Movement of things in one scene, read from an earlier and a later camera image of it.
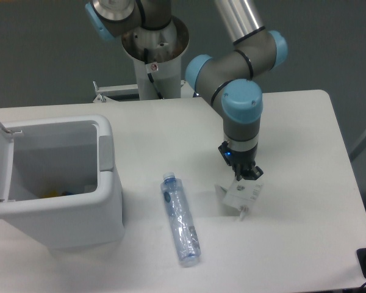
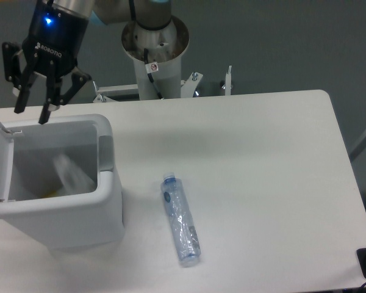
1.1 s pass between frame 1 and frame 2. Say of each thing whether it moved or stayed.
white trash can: stayed
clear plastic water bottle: stayed
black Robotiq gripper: moved
